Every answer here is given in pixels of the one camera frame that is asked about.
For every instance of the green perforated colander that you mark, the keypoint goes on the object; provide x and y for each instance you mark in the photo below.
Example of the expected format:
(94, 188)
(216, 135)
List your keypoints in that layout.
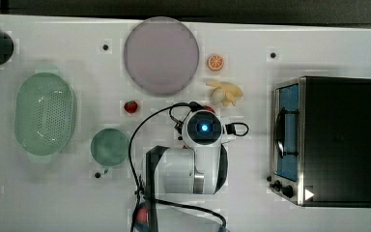
(44, 118)

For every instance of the red plush strawberry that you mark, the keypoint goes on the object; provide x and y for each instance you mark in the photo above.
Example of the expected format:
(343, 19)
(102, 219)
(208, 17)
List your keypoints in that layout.
(131, 107)

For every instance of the red plush ketchup bottle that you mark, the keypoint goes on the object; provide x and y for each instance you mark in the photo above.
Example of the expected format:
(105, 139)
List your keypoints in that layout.
(209, 109)

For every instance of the red ball in bowl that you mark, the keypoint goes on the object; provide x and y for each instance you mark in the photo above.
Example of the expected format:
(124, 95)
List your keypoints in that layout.
(142, 215)

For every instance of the green mug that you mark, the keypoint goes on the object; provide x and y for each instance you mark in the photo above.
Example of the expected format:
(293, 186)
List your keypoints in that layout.
(109, 148)

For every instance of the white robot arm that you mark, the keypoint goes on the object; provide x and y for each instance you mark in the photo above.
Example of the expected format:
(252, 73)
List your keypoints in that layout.
(200, 167)

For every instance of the yellow plush banana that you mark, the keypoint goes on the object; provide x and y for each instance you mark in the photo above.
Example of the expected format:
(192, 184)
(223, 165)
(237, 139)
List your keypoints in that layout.
(224, 93)

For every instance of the orange slice toy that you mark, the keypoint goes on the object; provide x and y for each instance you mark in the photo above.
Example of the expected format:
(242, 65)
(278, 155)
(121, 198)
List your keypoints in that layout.
(215, 62)

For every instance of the black toaster oven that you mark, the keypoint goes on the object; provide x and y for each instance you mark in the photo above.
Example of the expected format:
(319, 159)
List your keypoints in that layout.
(321, 142)

